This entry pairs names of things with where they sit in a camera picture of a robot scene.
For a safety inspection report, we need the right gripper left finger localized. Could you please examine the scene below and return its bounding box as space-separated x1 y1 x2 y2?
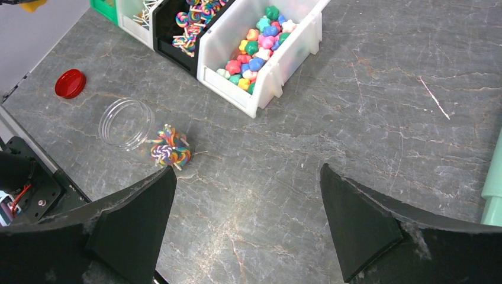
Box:
1 167 177 283

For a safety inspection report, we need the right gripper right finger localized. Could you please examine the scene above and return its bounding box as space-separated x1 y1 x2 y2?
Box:
320 164 501 283

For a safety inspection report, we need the clear plastic jar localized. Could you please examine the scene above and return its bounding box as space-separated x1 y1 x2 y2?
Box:
98 98 192 170

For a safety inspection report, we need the orange plastic scoop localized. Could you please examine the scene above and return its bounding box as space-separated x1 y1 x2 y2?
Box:
19 0 47 13

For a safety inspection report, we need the red jar lid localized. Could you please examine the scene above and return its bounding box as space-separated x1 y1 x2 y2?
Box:
54 69 86 99

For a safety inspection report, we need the white lollipop bin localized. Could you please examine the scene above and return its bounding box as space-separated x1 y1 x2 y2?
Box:
115 0 162 50

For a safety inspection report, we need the black swirl lollipop bin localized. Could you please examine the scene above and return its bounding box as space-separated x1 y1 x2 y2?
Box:
150 1 234 77

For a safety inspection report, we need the white star candy bin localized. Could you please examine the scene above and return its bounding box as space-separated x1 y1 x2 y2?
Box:
197 1 328 118

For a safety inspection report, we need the green candy bin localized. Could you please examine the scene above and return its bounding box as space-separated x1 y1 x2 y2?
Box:
89 0 118 25

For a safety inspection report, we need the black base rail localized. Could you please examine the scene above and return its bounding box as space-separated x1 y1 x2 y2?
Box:
1 136 91 227

